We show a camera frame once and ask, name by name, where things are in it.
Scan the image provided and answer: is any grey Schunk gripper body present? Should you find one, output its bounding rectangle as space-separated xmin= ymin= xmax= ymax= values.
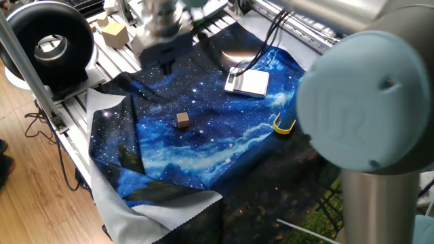
xmin=138 ymin=32 xmax=197 ymax=69

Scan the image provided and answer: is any small wooden block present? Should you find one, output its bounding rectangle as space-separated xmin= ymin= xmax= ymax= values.
xmin=176 ymin=112 xmax=191 ymax=129

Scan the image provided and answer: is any silver digital pocket scale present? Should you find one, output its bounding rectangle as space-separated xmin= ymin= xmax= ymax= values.
xmin=224 ymin=66 xmax=271 ymax=99

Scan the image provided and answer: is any large wooden cube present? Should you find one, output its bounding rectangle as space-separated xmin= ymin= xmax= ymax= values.
xmin=101 ymin=21 xmax=130 ymax=50

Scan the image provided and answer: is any medium wooden cube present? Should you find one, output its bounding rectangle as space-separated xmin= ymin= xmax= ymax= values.
xmin=96 ymin=12 xmax=110 ymax=28

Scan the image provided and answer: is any galaxy print cloth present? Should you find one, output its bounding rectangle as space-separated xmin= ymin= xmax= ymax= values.
xmin=85 ymin=20 xmax=343 ymax=244

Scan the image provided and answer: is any yellow U-shaped plastic clip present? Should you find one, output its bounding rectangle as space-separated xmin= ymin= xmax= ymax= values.
xmin=272 ymin=112 xmax=297 ymax=136

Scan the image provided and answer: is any black round fan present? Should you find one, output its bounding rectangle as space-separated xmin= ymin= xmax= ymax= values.
xmin=0 ymin=1 xmax=106 ymax=94

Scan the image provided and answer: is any dark shoe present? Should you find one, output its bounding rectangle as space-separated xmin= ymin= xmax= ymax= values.
xmin=0 ymin=138 xmax=16 ymax=194

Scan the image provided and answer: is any white thin rod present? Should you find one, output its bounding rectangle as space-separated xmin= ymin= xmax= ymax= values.
xmin=276 ymin=218 xmax=342 ymax=244

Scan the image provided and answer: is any black cable bundle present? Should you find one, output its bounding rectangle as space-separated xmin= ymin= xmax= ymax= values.
xmin=233 ymin=9 xmax=289 ymax=77

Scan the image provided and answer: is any aluminium profile rail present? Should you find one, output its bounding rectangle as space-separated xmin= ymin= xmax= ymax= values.
xmin=250 ymin=0 xmax=340 ymax=55

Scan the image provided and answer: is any aluminium frame post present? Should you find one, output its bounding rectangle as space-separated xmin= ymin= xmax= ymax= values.
xmin=0 ymin=9 xmax=71 ymax=135

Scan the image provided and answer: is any black floor cable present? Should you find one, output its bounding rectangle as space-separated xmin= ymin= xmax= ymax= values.
xmin=23 ymin=101 xmax=84 ymax=192

